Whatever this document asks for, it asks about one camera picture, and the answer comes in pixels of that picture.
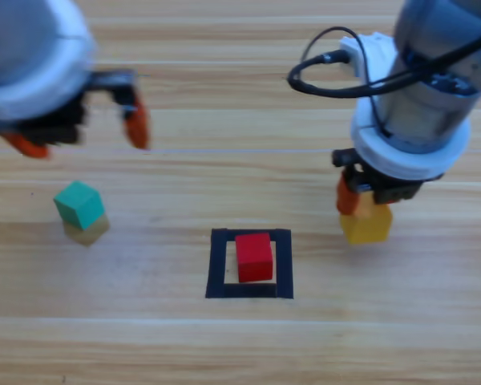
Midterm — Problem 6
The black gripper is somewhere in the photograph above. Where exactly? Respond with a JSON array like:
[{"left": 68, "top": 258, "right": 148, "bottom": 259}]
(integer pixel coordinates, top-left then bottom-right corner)
[
  {"left": 0, "top": 70, "right": 151, "bottom": 160},
  {"left": 331, "top": 147, "right": 445, "bottom": 218}
]

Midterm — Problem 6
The yellow wooden cube block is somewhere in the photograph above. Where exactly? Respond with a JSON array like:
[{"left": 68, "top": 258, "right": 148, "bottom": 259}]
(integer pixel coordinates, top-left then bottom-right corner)
[{"left": 339, "top": 191, "right": 394, "bottom": 245}]

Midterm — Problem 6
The green wooden cube block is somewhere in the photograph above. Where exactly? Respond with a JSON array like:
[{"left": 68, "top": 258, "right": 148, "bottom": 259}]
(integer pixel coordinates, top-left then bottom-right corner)
[{"left": 53, "top": 180, "right": 106, "bottom": 232}]

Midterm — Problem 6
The red wooden cube block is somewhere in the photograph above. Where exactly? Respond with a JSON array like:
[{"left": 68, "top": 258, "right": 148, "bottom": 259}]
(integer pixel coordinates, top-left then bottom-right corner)
[{"left": 234, "top": 232, "right": 274, "bottom": 284}]

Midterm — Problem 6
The black tape square outline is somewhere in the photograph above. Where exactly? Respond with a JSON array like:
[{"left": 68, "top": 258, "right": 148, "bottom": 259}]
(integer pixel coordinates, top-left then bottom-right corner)
[{"left": 204, "top": 228, "right": 294, "bottom": 300}]

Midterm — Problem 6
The thick black camera cable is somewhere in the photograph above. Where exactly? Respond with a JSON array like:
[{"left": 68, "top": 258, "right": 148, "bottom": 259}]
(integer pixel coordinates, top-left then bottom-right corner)
[{"left": 287, "top": 27, "right": 481, "bottom": 99}]

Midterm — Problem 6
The thin black arm wire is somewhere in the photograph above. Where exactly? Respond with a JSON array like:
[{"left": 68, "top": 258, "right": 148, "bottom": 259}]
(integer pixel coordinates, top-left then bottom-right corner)
[{"left": 299, "top": 26, "right": 392, "bottom": 140}]

